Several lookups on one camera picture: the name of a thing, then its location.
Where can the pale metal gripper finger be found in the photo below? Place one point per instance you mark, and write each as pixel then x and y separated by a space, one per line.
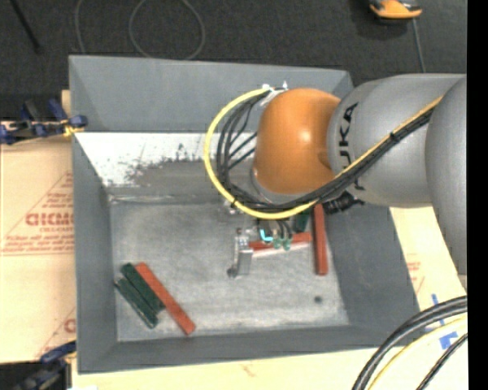
pixel 245 262
pixel 235 258

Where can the brown cardboard board red print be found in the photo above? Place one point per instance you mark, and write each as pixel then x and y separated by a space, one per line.
pixel 32 217

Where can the red-brown flat block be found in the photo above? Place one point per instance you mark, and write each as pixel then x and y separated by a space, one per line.
pixel 166 299
pixel 300 238
pixel 320 246

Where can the black cylinder on white bracket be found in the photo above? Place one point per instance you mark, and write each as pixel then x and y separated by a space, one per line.
pixel 339 204

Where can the grey metal bin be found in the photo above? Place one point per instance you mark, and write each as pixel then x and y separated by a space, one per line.
pixel 211 282

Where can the dark green flat block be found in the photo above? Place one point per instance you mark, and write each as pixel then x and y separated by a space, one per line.
pixel 143 286
pixel 136 304
pixel 303 222

